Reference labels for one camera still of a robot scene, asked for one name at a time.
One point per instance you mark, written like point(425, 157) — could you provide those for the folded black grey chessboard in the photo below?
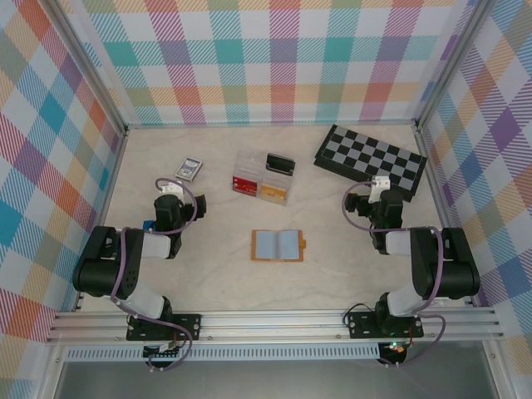
point(370, 160)

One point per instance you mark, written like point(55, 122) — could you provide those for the clear acrylic card organizer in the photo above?
point(249, 166)

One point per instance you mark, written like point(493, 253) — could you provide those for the small blue box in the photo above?
point(147, 225)

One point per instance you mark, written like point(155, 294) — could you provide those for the blue playing card box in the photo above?
point(189, 169)

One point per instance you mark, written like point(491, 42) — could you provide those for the aluminium back rail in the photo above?
point(270, 124)

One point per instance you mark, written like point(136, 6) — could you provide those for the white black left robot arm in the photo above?
point(108, 270)

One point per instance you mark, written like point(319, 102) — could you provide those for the red VIP card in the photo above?
point(250, 190)
point(239, 181)

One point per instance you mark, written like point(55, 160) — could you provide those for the aluminium side rail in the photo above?
point(436, 187)
point(101, 216)

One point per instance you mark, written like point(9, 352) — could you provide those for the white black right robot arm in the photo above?
point(428, 257)

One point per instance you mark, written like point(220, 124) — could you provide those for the black card stand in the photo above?
point(280, 162)

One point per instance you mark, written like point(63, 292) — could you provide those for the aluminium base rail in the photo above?
point(270, 326)

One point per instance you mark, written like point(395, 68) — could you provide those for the aluminium frame post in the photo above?
point(89, 70)
point(453, 62)

